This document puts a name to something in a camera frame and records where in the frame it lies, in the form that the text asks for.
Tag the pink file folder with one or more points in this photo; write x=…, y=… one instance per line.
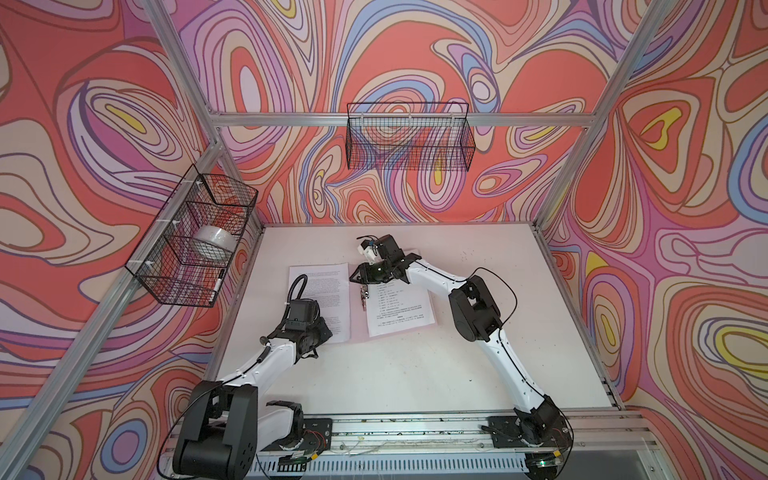
x=359, y=330

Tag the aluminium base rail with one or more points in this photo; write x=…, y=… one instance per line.
x=607, y=445

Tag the printed list sheet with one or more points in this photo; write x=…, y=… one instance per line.
x=397, y=307

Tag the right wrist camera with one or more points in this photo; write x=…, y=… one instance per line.
x=367, y=249

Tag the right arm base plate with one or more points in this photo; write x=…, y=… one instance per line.
x=512, y=432

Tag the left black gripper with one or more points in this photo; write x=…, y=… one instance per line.
x=323, y=331

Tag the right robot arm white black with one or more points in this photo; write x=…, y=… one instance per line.
x=478, y=319

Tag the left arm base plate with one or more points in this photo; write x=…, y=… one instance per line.
x=314, y=437

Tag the black wire basket back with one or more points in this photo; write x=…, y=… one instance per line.
x=401, y=136

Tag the black wire basket left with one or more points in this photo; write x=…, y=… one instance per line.
x=166, y=265

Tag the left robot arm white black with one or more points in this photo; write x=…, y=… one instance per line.
x=225, y=425

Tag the white tape roll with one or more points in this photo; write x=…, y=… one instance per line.
x=214, y=244

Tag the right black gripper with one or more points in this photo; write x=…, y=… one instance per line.
x=365, y=274

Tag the black wire basket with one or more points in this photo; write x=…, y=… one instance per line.
x=166, y=265
x=401, y=136

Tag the metal folder clip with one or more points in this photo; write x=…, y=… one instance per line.
x=364, y=296

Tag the printed english text sheet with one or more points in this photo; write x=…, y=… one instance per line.
x=329, y=286

